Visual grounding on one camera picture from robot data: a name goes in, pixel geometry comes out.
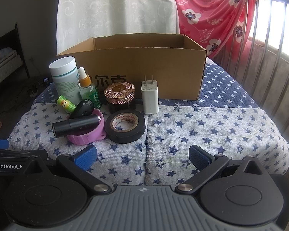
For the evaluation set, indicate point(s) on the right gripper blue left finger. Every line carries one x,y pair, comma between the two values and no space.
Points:
76,168

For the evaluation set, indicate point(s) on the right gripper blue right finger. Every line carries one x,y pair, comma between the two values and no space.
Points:
209,166

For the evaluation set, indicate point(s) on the pink plastic lid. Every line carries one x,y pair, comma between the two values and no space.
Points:
89,137

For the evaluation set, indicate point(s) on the black cylinder tube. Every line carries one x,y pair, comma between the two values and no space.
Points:
76,126

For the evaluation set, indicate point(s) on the black electrical tape roll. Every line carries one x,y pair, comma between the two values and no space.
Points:
125,126

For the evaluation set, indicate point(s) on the black car key fob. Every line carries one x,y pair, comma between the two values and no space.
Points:
84,108

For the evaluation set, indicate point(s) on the green lip balm tube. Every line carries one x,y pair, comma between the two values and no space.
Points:
66,104

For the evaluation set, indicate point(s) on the green dropper bottle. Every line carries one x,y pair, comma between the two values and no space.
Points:
87,88

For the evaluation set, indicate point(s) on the rose gold lid jar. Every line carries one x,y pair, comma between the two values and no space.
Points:
120,96

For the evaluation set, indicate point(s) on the white pill bottle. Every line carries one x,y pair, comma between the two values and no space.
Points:
66,78

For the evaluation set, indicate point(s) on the white USB charger plug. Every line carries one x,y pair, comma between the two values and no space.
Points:
150,99

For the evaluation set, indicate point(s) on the star pattern blanket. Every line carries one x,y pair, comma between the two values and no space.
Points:
224,120

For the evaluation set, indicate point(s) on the bed with white mattress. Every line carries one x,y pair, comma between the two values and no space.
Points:
11,54

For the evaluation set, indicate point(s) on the brown cardboard box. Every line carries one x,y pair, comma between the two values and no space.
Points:
175,61

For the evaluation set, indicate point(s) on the metal railing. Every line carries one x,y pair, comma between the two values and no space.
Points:
259,44

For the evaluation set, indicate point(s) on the red floral cloth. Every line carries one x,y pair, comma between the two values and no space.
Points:
217,24

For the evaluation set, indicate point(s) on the white lace curtain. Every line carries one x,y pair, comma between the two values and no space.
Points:
79,20

